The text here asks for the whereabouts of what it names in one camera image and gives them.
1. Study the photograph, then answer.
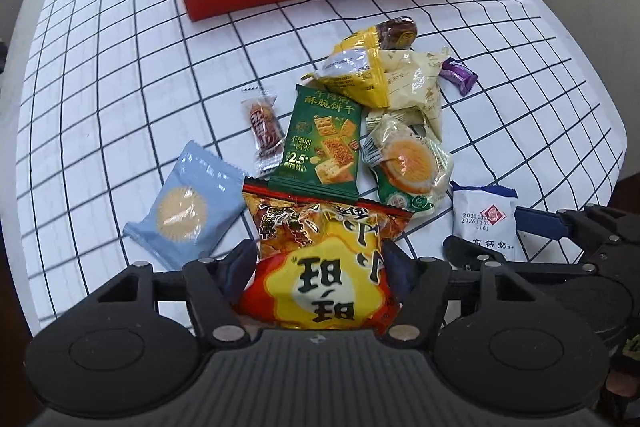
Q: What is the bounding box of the red yellow chip bag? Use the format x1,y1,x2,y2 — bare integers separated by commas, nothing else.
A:
232,179,415,337

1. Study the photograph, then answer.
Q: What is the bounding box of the yellow snack packet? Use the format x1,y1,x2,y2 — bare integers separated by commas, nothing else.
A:
306,27,393,109

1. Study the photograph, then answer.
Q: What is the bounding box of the clear egg yolk pastry packet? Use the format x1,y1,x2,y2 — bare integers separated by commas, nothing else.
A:
361,114,454,214

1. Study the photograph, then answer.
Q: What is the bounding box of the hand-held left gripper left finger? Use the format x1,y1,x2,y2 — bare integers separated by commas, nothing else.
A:
87,238,259,344

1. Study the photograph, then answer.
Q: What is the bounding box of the light blue biscuit packet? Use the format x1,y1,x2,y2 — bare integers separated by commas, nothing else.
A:
122,141,247,269

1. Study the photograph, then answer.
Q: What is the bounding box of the white blue milk candy packet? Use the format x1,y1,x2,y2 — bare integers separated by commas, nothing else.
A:
450,181,518,263

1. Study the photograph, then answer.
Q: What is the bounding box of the green cracker packet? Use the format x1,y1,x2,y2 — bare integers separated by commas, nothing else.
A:
268,84,363,202

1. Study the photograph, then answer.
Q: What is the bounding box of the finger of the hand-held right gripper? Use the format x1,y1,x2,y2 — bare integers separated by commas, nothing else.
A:
442,234,601,280
515,205,623,253

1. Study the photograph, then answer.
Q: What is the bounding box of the brown wrapped cake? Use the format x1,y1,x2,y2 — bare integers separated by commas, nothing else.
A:
375,18,417,50

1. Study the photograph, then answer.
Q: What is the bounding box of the purple candy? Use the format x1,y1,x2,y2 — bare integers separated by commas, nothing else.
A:
440,59,477,96

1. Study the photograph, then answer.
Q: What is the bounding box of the cream snack packet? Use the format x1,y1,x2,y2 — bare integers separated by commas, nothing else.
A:
370,47,451,140

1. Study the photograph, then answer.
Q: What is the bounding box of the small beige snack packet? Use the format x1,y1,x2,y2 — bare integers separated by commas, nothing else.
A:
364,107,431,140

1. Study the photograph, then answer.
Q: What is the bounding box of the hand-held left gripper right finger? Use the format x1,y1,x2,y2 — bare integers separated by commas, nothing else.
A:
382,241,551,346

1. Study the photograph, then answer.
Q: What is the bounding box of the small brown candy packet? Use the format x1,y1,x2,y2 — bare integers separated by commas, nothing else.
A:
241,89,280,178

